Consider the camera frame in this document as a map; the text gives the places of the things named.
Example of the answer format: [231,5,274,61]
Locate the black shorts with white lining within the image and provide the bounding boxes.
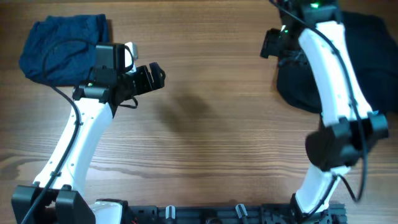
[277,11,397,113]

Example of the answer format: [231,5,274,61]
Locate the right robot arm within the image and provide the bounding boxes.
[261,1,388,223]

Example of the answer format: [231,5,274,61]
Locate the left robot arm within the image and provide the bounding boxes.
[11,42,166,223]

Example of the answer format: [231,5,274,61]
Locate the folded navy blue shorts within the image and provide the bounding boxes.
[19,14,110,86]

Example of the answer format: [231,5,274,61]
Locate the left black cable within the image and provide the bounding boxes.
[20,37,97,224]

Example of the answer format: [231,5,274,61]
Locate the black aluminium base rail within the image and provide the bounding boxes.
[124,203,348,224]

